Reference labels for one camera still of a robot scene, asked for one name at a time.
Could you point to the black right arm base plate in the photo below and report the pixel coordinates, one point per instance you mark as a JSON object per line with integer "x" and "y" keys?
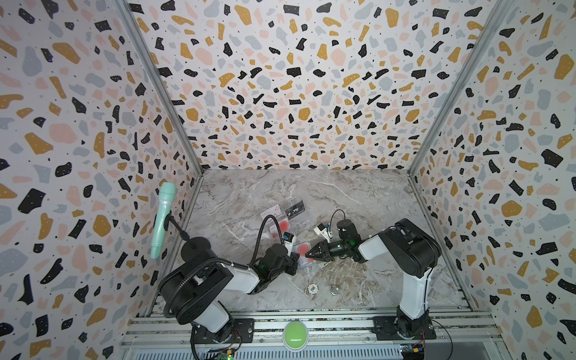
{"x": 402, "y": 328}

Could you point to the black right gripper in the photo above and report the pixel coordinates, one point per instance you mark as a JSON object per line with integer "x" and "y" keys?
{"x": 325, "y": 252}

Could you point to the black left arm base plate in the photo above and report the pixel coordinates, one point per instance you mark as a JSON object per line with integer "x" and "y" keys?
{"x": 234, "y": 331}

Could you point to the red card in box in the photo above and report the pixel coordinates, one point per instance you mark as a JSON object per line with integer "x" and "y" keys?
{"x": 284, "y": 225}

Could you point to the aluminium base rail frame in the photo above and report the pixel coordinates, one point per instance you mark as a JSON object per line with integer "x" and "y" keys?
{"x": 333, "y": 334}

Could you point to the aluminium left corner post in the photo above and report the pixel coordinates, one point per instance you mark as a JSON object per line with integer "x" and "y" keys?
{"x": 130, "y": 24}

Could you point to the clear acrylic card box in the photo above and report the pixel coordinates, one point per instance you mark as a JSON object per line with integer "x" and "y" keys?
{"x": 289, "y": 209}

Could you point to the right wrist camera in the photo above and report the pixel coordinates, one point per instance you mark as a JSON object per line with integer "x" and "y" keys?
{"x": 324, "y": 231}

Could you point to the red circle credit card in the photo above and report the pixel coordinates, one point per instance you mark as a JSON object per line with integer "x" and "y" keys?
{"x": 302, "y": 249}

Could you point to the black microphone stand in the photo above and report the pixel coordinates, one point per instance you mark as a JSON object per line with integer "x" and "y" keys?
{"x": 192, "y": 245}

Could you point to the green push button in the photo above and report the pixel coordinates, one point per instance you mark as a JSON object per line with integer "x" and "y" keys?
{"x": 295, "y": 336}

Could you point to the mint green microphone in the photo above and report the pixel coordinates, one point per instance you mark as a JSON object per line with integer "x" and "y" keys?
{"x": 166, "y": 197}

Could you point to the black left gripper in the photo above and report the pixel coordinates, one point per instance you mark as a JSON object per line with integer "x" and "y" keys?
{"x": 295, "y": 262}

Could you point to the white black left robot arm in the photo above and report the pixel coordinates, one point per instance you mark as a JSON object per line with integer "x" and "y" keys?
{"x": 191, "y": 291}

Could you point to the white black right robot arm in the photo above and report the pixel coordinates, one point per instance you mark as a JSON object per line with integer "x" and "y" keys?
{"x": 414, "y": 251}

